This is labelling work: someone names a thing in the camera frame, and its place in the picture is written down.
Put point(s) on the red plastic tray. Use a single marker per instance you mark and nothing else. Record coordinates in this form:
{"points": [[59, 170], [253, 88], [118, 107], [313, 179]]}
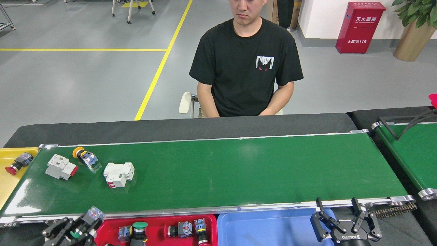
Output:
{"points": [[157, 235]]}

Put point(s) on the person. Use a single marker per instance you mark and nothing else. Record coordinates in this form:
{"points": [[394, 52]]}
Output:
{"points": [[239, 68], [285, 12]]}

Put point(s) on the red push button switch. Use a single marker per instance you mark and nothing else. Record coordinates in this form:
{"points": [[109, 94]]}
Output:
{"points": [[22, 160], [200, 227], [184, 229]]}

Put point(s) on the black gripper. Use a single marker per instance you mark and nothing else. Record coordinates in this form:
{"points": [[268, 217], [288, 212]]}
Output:
{"points": [[351, 239]]}

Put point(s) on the brown cardboard box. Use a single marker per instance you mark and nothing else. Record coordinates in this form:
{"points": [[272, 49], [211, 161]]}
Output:
{"points": [[297, 17]]}

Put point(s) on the blue plastic tray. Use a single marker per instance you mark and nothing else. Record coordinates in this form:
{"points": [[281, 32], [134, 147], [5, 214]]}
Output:
{"points": [[266, 229]]}

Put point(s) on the yellow push button switch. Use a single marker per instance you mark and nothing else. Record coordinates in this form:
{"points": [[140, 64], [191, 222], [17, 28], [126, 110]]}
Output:
{"points": [[88, 159]]}

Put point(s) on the person's right forearm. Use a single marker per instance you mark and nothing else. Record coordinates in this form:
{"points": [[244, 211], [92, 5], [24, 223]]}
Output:
{"points": [[209, 109]]}

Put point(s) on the gold plant pot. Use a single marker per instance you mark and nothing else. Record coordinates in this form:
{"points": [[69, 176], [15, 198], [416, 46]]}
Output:
{"points": [[411, 46]]}

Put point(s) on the yellow plastic tray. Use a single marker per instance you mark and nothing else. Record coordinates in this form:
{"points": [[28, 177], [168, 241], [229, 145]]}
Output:
{"points": [[6, 184]]}

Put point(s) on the silver metal rack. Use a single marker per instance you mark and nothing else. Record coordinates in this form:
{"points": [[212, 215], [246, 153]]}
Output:
{"points": [[6, 25]]}

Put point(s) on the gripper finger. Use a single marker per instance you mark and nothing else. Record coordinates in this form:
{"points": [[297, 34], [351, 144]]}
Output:
{"points": [[88, 237], [56, 232]]}

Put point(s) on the wide green conveyor belt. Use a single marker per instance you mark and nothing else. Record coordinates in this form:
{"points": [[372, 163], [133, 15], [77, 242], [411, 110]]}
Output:
{"points": [[239, 171]]}

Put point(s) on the grey office chair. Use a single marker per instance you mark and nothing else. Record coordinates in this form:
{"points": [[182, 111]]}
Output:
{"points": [[185, 102]]}

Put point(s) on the narrow green conveyor belt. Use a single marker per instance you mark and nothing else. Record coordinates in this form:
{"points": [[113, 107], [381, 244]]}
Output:
{"points": [[413, 157]]}

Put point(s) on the green mushroom push button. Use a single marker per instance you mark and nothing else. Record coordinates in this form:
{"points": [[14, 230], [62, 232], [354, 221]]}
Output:
{"points": [[140, 225]]}

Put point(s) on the green push button switch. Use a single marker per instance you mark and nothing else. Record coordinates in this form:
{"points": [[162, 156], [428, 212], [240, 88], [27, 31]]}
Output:
{"points": [[125, 234], [94, 214]]}

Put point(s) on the person's left forearm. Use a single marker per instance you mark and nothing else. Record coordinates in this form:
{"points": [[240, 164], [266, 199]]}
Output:
{"points": [[276, 106]]}

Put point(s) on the red plastic object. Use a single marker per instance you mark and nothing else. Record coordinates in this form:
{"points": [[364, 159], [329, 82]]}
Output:
{"points": [[433, 100]]}

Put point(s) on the green leafy plant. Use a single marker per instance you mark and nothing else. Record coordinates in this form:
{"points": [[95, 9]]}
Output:
{"points": [[414, 10]]}

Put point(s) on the red fire extinguisher cabinet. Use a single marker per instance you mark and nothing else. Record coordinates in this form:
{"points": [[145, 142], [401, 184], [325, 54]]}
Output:
{"points": [[360, 32]]}

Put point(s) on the white wheeled stand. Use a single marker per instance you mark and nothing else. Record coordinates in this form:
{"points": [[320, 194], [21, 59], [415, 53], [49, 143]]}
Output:
{"points": [[129, 12]]}

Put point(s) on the white circuit breaker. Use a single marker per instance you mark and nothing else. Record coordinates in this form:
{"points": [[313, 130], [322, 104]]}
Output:
{"points": [[59, 165], [117, 174]]}

